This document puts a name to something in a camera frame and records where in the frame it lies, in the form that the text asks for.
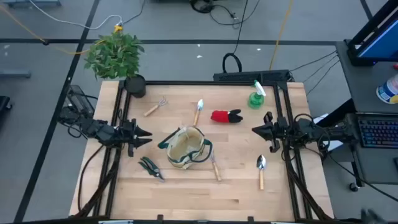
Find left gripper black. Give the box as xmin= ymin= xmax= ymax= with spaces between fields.
xmin=119 ymin=117 xmax=154 ymax=158

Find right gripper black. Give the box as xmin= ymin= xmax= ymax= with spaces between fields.
xmin=251 ymin=111 xmax=289 ymax=154

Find bent-tine hand rake wooden handle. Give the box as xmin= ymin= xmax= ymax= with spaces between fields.
xmin=143 ymin=96 xmax=169 ymax=118

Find green-handled pruning shears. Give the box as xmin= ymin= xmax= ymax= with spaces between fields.
xmin=137 ymin=156 xmax=166 ymax=183

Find green spray bottle white trigger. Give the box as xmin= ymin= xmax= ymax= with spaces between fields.
xmin=247 ymin=79 xmax=267 ymax=110

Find red black gardening gloves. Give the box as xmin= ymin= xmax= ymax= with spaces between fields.
xmin=210 ymin=108 xmax=244 ymax=124

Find wide trowel wooden handle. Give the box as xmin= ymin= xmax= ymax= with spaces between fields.
xmin=256 ymin=154 xmax=268 ymax=191

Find narrow trowel wooden handle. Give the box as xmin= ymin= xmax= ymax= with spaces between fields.
xmin=192 ymin=98 xmax=205 ymax=127

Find straight-tine cultivator fork wooden handle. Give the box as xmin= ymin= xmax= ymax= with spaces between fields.
xmin=209 ymin=150 xmax=223 ymax=182

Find beige green gardening bag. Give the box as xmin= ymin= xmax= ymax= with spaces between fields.
xmin=157 ymin=125 xmax=214 ymax=170

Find black perforated equipment box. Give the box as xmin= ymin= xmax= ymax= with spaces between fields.
xmin=213 ymin=69 xmax=294 ymax=84

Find green plant in black pot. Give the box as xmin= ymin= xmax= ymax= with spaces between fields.
xmin=83 ymin=30 xmax=147 ymax=99

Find black computer desk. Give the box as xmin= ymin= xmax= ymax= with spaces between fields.
xmin=334 ymin=40 xmax=398 ymax=187

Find black backlit keyboard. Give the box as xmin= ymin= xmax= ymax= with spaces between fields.
xmin=357 ymin=117 xmax=398 ymax=149

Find blue white round container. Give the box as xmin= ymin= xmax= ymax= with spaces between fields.
xmin=375 ymin=73 xmax=398 ymax=105

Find black computer monitor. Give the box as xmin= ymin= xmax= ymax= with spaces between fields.
xmin=344 ymin=0 xmax=398 ymax=67

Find black metal table frame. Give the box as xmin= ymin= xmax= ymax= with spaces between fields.
xmin=74 ymin=80 xmax=335 ymax=223

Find thin black cable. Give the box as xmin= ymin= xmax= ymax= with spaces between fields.
xmin=305 ymin=59 xmax=341 ymax=95
xmin=290 ymin=50 xmax=339 ymax=72
xmin=302 ymin=55 xmax=340 ymax=83

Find black hanging cable with loop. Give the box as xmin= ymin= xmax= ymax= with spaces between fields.
xmin=221 ymin=0 xmax=250 ymax=74

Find yellow hanging cable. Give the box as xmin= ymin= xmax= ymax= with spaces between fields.
xmin=268 ymin=0 xmax=295 ymax=72

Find yellow floor cable with plug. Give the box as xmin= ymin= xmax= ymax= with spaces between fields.
xmin=0 ymin=4 xmax=124 ymax=56

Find coiled black floor cable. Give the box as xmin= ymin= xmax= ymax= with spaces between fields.
xmin=189 ymin=0 xmax=241 ymax=27

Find white floor cable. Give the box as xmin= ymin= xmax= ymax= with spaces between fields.
xmin=29 ymin=0 xmax=124 ymax=30

